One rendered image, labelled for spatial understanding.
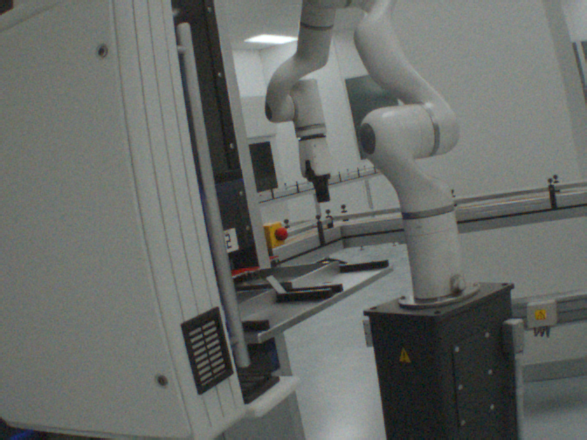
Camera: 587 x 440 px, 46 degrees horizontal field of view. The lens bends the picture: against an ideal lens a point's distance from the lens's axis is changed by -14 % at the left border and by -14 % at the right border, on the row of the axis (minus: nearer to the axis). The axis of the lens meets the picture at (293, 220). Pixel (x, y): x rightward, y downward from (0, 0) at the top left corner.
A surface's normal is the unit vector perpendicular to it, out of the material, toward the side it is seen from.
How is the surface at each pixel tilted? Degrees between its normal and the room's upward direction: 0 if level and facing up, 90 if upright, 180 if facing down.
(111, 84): 90
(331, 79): 90
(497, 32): 90
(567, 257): 90
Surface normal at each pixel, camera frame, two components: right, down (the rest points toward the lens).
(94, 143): -0.38, 0.14
